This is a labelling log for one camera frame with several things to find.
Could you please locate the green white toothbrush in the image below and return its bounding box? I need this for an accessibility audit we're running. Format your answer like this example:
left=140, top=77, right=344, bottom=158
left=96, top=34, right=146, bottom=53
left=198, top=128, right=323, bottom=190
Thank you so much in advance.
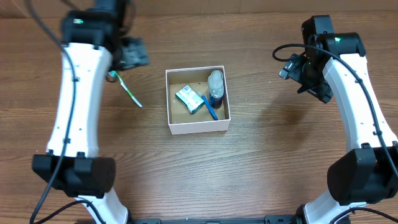
left=108, top=71, right=142, bottom=108

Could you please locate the green white soap box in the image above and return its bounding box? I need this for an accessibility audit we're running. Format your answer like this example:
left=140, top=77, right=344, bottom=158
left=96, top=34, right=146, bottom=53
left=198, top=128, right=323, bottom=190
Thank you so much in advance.
left=175, top=85, right=205, bottom=114

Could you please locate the dark bottle with clear cap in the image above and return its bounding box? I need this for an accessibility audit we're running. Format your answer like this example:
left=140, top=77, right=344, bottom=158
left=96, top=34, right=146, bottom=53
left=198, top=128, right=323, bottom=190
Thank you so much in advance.
left=208, top=70, right=224, bottom=109

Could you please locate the blue disposable razor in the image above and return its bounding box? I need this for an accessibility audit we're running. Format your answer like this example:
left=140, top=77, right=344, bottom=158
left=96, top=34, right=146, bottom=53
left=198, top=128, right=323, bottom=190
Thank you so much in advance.
left=201, top=95, right=218, bottom=121

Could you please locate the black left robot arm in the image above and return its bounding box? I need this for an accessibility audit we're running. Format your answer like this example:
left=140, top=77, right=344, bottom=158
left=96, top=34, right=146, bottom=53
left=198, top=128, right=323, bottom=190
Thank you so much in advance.
left=32, top=0, right=149, bottom=223

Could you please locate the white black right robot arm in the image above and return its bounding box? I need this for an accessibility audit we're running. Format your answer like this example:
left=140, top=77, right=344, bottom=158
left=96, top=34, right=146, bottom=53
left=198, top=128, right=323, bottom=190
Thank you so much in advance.
left=280, top=15, right=397, bottom=223

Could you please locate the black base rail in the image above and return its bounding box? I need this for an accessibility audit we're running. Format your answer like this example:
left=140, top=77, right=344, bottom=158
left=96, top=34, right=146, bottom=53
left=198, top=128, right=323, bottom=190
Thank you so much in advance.
left=128, top=215, right=303, bottom=224

